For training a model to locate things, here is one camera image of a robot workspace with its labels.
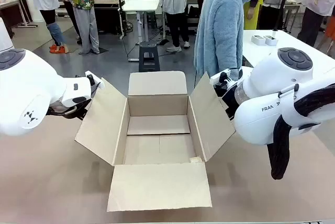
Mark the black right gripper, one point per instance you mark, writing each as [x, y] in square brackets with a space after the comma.
[227, 103]

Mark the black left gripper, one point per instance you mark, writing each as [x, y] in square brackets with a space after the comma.
[78, 109]

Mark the brown cardboard shipping box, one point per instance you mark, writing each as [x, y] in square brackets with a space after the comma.
[157, 187]

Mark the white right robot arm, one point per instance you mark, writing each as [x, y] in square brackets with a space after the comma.
[261, 124]

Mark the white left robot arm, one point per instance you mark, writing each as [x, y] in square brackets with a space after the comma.
[26, 90]

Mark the orange slipper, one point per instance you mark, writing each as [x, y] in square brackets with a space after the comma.
[54, 49]
[63, 49]

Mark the white side table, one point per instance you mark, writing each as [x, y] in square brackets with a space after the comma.
[259, 51]

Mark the small white box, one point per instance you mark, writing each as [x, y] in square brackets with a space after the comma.
[258, 40]
[270, 40]

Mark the person in blue fleece jacket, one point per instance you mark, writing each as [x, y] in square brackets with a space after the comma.
[222, 25]

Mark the person in yellow jacket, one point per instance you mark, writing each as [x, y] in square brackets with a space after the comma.
[86, 25]

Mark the person in yellow apron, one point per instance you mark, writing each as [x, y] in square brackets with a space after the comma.
[252, 20]

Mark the black step stool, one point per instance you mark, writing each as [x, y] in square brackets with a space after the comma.
[149, 56]

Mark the dark workbench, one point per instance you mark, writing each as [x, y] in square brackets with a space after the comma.
[107, 17]

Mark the white air purifier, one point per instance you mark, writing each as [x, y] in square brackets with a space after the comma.
[5, 35]

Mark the black light stand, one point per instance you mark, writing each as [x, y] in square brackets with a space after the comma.
[121, 12]

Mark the white standing desk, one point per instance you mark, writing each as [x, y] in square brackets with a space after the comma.
[141, 5]

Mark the light wooden desk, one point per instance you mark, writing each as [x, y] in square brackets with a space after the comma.
[10, 0]

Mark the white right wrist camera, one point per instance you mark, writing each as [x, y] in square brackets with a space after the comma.
[217, 77]

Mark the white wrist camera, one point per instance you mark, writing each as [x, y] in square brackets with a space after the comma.
[98, 81]
[217, 77]

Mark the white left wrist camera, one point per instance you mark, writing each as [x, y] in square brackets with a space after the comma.
[98, 81]

